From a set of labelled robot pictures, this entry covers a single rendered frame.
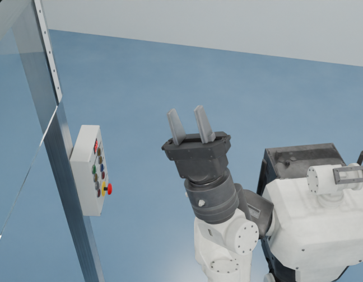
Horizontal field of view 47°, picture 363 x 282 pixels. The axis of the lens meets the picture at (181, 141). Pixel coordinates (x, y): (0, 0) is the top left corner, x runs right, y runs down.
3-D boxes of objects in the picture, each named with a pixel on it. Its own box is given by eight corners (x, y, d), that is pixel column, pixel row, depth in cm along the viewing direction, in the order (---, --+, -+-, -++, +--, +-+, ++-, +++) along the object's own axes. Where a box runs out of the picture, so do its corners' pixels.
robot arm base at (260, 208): (203, 243, 106) (204, 200, 111) (246, 248, 110) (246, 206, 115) (229, 234, 93) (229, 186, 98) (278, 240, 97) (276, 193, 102)
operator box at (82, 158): (109, 179, 152) (99, 125, 134) (100, 216, 139) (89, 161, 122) (92, 179, 152) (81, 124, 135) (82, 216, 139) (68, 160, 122)
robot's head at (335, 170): (319, 168, 99) (332, 161, 91) (353, 165, 99) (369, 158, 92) (324, 194, 97) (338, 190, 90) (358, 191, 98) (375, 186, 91)
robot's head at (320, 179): (302, 186, 101) (310, 160, 95) (343, 182, 102) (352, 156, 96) (312, 207, 96) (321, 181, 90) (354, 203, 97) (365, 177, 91)
